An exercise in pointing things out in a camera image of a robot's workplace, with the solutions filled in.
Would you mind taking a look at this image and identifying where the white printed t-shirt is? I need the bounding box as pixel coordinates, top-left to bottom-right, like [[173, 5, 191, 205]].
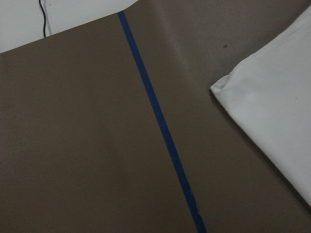
[[210, 9, 311, 202]]

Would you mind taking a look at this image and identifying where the black cable on desk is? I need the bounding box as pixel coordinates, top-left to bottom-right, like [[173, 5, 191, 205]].
[[37, 0, 48, 38]]

